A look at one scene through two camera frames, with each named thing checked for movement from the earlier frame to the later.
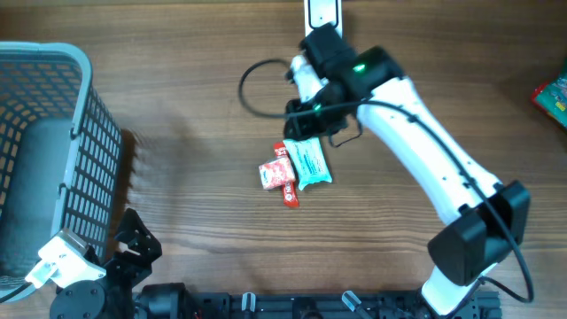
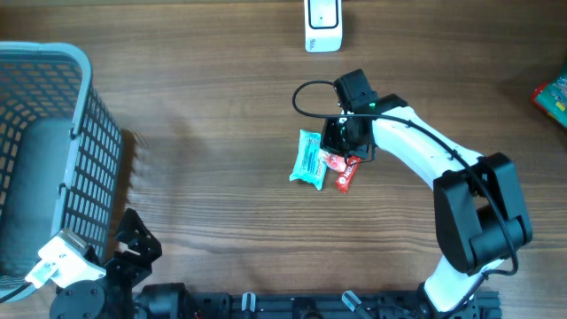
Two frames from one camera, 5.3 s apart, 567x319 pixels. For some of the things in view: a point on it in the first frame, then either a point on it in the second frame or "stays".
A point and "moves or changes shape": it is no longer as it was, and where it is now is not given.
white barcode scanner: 319,12 stays
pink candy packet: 276,173 -> 335,162
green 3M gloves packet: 552,99 stays
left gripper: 144,243 stays
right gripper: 298,115 -> 330,143
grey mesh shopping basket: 60,154 stays
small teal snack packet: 308,161 moves or changes shape
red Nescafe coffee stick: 290,196 -> 344,179
